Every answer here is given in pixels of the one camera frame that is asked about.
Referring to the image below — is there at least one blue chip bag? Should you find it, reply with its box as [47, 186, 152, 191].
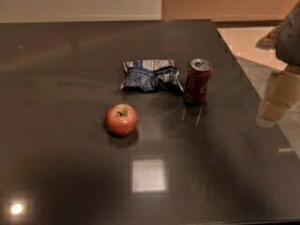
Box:
[120, 59, 183, 92]

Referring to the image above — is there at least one red coke can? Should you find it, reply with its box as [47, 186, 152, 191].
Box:
[184, 58, 213, 105]

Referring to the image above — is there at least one red apple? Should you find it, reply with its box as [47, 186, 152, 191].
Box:
[105, 104, 138, 137]

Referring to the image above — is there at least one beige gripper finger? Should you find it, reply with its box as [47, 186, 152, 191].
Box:
[258, 65, 300, 122]

